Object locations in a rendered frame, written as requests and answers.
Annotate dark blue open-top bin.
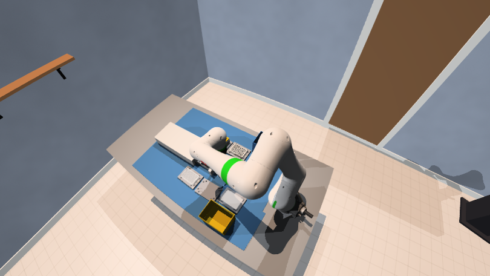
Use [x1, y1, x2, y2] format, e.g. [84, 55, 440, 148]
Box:
[252, 131, 263, 151]

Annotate yellow open-top box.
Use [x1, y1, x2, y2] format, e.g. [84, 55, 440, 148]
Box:
[199, 199, 236, 235]

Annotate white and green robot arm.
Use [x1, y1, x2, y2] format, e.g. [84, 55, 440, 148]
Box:
[189, 127, 313, 219]

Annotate blue flat mat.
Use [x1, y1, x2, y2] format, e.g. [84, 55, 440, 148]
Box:
[133, 108, 282, 250]

